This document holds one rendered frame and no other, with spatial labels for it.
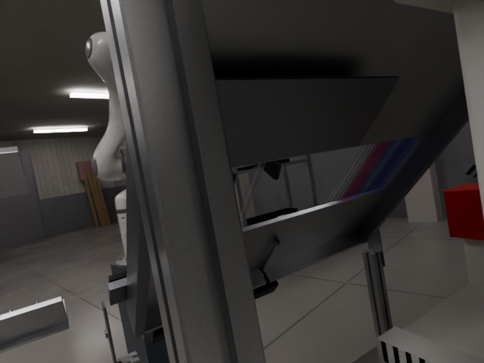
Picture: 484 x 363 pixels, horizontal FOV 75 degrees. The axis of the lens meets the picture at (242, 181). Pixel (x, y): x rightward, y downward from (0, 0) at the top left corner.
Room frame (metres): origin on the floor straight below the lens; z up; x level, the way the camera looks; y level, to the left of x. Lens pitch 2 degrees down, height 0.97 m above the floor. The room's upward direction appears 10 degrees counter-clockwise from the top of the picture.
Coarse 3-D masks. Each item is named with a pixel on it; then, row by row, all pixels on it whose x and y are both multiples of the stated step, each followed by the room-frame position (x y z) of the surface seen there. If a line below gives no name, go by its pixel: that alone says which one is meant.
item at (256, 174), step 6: (258, 168) 0.51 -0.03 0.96; (252, 174) 0.52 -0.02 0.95; (258, 174) 0.52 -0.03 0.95; (252, 180) 0.53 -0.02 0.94; (258, 180) 0.53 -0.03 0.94; (246, 186) 0.55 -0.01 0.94; (252, 186) 0.54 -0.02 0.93; (246, 192) 0.55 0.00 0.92; (252, 192) 0.55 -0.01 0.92; (246, 198) 0.55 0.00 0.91; (246, 204) 0.57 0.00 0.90; (240, 210) 0.58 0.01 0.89; (246, 210) 0.58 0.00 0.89; (240, 216) 0.58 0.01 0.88
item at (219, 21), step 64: (256, 0) 0.31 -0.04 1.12; (320, 0) 0.34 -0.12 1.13; (384, 0) 0.39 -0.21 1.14; (256, 64) 0.36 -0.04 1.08; (320, 64) 0.41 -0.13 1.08; (384, 64) 0.47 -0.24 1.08; (448, 64) 0.56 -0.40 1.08; (256, 128) 0.37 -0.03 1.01; (320, 128) 0.43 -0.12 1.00; (384, 128) 0.60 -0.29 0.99
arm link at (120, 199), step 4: (120, 148) 1.13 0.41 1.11; (124, 148) 1.13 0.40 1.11; (124, 152) 1.12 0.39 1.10; (124, 156) 1.11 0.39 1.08; (120, 192) 1.14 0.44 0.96; (124, 192) 1.12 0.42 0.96; (116, 196) 1.13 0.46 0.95; (120, 196) 1.11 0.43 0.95; (124, 196) 1.11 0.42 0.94; (116, 200) 1.12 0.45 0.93; (120, 200) 1.11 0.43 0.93; (124, 200) 1.10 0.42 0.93; (116, 204) 1.12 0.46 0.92; (120, 204) 1.11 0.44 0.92; (124, 204) 1.10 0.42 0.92; (116, 208) 1.13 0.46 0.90; (120, 208) 1.11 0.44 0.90; (124, 208) 1.10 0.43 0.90; (120, 212) 1.11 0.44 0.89; (124, 212) 1.10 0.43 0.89
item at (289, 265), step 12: (336, 240) 0.91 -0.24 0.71; (348, 240) 0.92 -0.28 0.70; (360, 240) 0.94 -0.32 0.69; (312, 252) 0.86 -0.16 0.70; (324, 252) 0.87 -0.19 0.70; (336, 252) 0.88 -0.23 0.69; (276, 264) 0.80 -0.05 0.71; (288, 264) 0.81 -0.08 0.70; (300, 264) 0.82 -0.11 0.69; (312, 264) 0.83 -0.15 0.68; (252, 276) 0.76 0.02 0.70; (264, 276) 0.78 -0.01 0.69; (276, 276) 0.77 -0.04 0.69; (156, 312) 0.64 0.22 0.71; (156, 324) 0.62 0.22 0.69
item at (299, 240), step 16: (368, 192) 0.80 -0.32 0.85; (384, 192) 0.84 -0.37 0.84; (320, 208) 0.71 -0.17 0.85; (336, 208) 0.76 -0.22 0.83; (352, 208) 0.81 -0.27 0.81; (368, 208) 0.87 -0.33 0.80; (256, 224) 0.63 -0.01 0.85; (272, 224) 0.65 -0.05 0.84; (288, 224) 0.69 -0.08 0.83; (304, 224) 0.73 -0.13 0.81; (320, 224) 0.78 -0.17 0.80; (336, 224) 0.83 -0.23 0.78; (352, 224) 0.90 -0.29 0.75; (256, 240) 0.66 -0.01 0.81; (272, 240) 0.70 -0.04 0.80; (288, 240) 0.75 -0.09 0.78; (304, 240) 0.80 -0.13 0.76; (320, 240) 0.85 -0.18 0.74; (256, 256) 0.72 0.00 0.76; (272, 256) 0.77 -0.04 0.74; (288, 256) 0.82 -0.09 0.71
